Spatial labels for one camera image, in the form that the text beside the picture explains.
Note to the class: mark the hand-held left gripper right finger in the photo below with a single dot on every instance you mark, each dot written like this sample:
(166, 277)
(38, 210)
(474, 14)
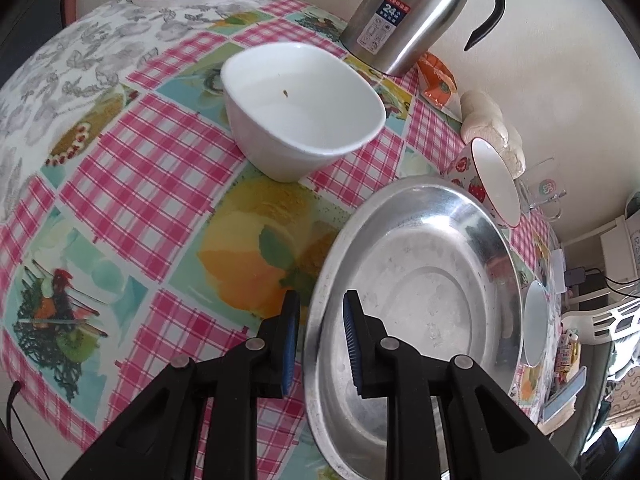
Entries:
(350, 340)

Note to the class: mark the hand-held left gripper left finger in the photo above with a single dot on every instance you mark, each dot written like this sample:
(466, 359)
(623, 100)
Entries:
(290, 345)

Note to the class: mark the large steel plate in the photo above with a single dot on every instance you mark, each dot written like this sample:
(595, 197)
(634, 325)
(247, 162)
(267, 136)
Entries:
(425, 270)

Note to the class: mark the strawberry print bowl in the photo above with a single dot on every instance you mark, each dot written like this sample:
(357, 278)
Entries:
(492, 180)

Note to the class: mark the small white bowl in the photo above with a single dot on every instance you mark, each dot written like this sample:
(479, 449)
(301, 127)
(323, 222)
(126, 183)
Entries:
(535, 325)

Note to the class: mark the white paper card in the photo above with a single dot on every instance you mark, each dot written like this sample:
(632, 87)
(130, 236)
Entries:
(556, 270)

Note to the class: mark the colourful packet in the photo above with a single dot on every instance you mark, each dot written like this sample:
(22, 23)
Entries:
(569, 357)

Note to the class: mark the pink checkered tablecloth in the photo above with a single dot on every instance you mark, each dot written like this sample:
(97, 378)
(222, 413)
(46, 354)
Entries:
(150, 170)

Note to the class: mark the black charger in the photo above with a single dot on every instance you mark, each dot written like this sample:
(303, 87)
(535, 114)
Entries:
(576, 276)

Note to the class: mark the white square bowl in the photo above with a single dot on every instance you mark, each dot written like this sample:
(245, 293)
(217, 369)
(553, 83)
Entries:
(300, 110)

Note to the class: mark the clear glass mug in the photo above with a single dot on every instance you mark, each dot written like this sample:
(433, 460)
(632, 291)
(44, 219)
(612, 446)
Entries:
(542, 190)

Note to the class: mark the white plastic chair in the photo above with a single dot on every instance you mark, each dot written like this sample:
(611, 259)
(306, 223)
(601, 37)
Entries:
(600, 322)

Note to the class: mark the bag of white buns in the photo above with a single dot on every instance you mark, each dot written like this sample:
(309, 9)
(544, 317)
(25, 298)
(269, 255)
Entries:
(482, 120)

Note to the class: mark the orange snack packet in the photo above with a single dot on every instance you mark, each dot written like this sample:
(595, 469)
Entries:
(437, 82)

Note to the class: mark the white shelf unit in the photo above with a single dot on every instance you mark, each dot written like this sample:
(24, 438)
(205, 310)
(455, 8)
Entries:
(620, 250)

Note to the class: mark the stainless steel thermos jug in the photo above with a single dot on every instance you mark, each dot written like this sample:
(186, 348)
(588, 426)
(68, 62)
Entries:
(400, 15)

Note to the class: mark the grey floral tablecloth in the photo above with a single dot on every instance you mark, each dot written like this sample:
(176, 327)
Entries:
(75, 55)

